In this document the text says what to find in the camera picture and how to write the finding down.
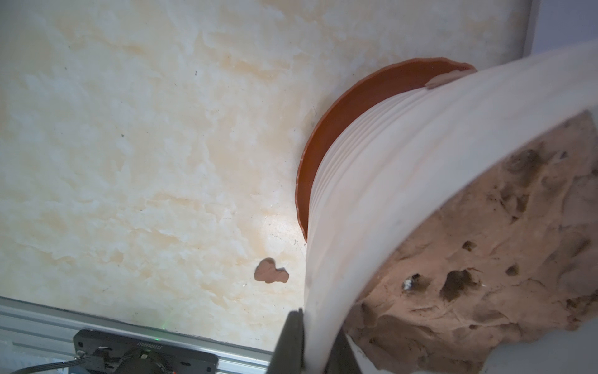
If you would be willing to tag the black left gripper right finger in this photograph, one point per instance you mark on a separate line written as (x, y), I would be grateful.
(342, 359)

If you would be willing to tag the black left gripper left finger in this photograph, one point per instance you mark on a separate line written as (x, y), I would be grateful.
(288, 355)

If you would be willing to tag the white ceramic pot with soil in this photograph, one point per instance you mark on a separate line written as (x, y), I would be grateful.
(450, 219)

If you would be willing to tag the large brown mud flake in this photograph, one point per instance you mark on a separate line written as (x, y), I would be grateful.
(268, 272)

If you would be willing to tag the terracotta saucer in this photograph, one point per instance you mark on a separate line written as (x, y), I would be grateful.
(389, 81)

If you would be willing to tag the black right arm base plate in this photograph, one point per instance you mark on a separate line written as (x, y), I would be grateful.
(111, 353)

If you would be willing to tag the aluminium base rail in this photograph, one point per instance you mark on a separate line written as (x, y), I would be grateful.
(50, 331)

